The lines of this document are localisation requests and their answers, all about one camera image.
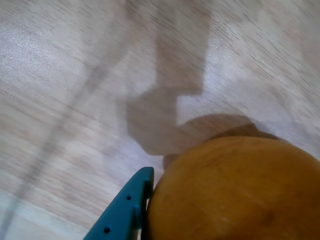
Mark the medium orange with dark marks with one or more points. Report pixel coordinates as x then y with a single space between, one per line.
237 195

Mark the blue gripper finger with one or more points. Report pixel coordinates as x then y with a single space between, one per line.
120 215

